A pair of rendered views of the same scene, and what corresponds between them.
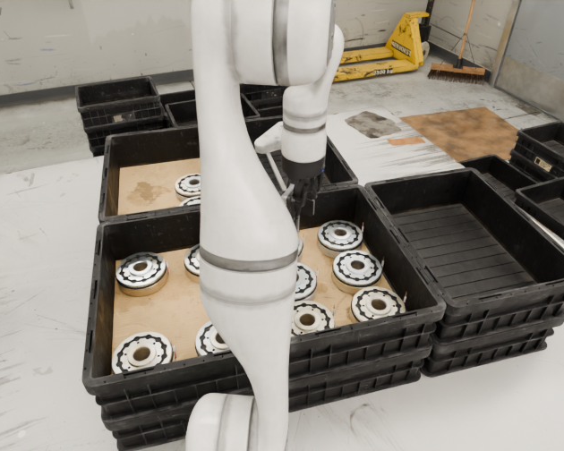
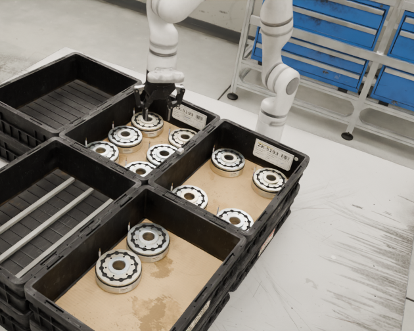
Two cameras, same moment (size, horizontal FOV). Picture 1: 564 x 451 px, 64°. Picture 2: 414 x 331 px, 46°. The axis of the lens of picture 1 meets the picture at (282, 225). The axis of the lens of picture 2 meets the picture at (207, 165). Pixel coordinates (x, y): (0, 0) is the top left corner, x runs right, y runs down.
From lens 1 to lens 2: 1.65 m
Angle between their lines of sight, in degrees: 94
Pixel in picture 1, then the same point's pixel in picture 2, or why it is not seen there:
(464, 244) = (47, 113)
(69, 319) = (279, 308)
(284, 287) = not seen: hidden behind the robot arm
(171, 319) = (238, 196)
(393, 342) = (162, 112)
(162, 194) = (144, 299)
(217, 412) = (287, 69)
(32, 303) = not seen: outside the picture
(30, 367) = (318, 291)
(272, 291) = not seen: hidden behind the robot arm
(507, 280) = (69, 95)
